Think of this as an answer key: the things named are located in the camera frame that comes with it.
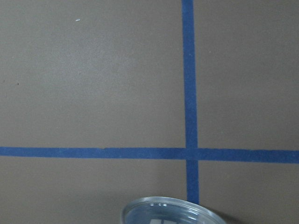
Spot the clear tennis ball can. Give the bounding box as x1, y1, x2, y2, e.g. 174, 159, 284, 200
120, 196, 226, 224

